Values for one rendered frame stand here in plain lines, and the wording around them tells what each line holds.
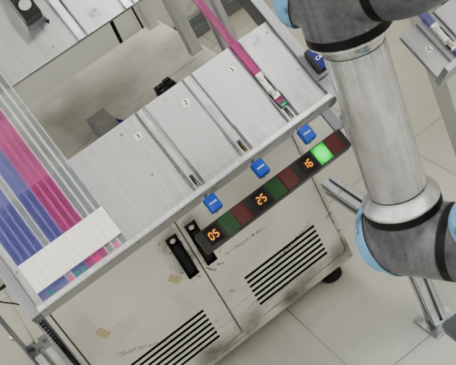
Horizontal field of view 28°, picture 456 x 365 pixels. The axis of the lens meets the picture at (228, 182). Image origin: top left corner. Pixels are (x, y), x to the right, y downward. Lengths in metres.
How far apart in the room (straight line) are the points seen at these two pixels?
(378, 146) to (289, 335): 1.17
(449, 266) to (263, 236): 0.93
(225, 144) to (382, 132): 0.51
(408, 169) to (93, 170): 0.64
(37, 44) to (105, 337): 0.71
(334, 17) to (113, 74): 1.35
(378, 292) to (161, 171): 0.85
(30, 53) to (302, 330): 1.02
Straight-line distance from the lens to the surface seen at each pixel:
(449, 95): 2.00
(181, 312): 2.16
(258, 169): 1.66
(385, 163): 1.26
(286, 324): 2.37
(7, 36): 1.79
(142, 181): 1.66
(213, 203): 1.64
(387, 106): 1.22
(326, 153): 1.71
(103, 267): 1.62
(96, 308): 2.06
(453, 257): 1.30
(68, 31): 1.78
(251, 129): 1.69
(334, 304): 2.36
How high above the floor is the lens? 1.65
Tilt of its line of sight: 35 degrees down
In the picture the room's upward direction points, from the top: 29 degrees counter-clockwise
